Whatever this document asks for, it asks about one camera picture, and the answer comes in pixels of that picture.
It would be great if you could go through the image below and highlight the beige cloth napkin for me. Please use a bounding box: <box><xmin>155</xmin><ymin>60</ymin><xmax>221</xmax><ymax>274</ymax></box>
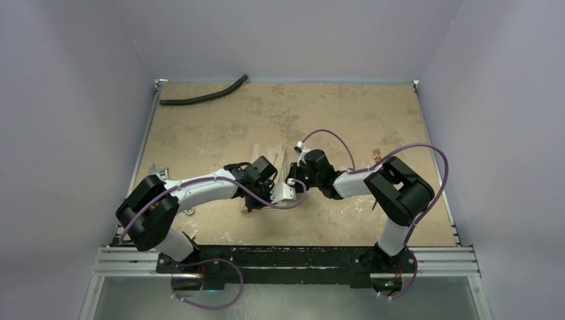
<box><xmin>240</xmin><ymin>143</ymin><xmax>290</xmax><ymax>215</ymax></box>

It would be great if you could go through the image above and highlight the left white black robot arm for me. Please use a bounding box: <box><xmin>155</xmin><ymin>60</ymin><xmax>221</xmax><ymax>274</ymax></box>
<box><xmin>115</xmin><ymin>156</ymin><xmax>279</xmax><ymax>273</ymax></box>

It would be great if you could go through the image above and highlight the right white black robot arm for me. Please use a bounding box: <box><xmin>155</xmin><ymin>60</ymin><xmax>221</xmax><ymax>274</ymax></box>
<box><xmin>286</xmin><ymin>146</ymin><xmax>436</xmax><ymax>271</ymax></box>

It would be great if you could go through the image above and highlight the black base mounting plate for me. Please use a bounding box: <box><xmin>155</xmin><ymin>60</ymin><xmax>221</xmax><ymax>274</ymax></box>
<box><xmin>156</xmin><ymin>245</ymin><xmax>416</xmax><ymax>291</ymax></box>

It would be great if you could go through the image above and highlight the black foam tube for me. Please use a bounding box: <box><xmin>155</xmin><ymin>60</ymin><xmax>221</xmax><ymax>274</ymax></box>
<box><xmin>159</xmin><ymin>74</ymin><xmax>249</xmax><ymax>106</ymax></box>

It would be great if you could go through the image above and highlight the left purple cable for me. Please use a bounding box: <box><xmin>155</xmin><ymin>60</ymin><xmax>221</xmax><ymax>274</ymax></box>
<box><xmin>119</xmin><ymin>176</ymin><xmax>308</xmax><ymax>309</ymax></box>

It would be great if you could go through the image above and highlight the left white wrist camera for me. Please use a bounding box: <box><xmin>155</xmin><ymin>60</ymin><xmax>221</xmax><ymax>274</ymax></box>
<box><xmin>270</xmin><ymin>182</ymin><xmax>296</xmax><ymax>207</ymax></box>

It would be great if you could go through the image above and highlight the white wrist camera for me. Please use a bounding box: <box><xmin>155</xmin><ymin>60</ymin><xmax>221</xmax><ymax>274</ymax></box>
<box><xmin>270</xmin><ymin>182</ymin><xmax>296</xmax><ymax>207</ymax></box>
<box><xmin>294</xmin><ymin>141</ymin><xmax>310</xmax><ymax>155</ymax></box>

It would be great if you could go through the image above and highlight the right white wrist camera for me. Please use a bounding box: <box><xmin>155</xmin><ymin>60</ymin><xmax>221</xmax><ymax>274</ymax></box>
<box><xmin>294</xmin><ymin>141</ymin><xmax>310</xmax><ymax>155</ymax></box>

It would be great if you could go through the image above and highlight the red handled wrench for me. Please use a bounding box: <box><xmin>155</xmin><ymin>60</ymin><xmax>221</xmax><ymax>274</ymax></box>
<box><xmin>149</xmin><ymin>165</ymin><xmax>195</xmax><ymax>216</ymax></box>

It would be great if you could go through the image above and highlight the aluminium frame rail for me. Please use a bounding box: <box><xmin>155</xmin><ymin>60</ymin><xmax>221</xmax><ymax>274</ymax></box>
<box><xmin>91</xmin><ymin>246</ymin><xmax>482</xmax><ymax>278</ymax></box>

